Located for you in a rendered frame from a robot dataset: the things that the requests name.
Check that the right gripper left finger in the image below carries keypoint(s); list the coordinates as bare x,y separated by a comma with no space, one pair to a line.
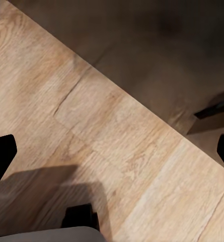
8,150

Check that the oven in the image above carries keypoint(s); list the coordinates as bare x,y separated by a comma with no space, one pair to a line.
207,130

